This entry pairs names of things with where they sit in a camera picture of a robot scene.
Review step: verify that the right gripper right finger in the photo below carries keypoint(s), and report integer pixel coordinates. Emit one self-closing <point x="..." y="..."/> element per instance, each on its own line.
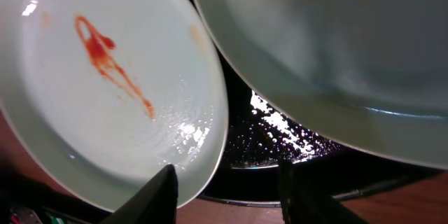
<point x="302" y="202"/>

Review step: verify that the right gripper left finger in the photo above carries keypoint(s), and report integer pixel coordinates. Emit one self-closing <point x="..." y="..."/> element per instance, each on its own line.
<point x="155" y="203"/>

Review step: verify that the light green plate front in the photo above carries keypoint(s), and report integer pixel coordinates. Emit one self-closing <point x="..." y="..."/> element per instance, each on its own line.
<point x="104" y="93"/>

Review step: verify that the light green plate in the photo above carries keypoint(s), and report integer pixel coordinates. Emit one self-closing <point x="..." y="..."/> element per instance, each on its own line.
<point x="104" y="93"/>
<point x="368" y="74"/>

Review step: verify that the black round tray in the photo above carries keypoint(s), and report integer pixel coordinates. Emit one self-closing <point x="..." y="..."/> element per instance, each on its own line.
<point x="259" y="135"/>

